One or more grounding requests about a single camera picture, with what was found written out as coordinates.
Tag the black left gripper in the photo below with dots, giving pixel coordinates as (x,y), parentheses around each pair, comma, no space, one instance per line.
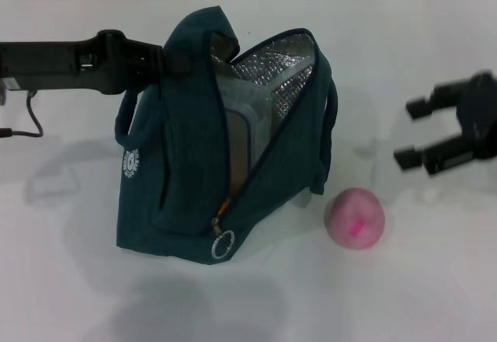
(58,66)

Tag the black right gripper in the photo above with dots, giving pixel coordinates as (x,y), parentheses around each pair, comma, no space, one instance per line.
(479,124)

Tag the clear blue-rimmed plastic food container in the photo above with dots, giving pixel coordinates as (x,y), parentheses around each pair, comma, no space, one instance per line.
(248,101)

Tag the dark teal insulated lunch bag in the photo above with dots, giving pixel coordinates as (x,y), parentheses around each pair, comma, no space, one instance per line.
(186,163)

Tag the pink peach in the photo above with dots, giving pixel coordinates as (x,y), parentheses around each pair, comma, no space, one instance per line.
(355,219)

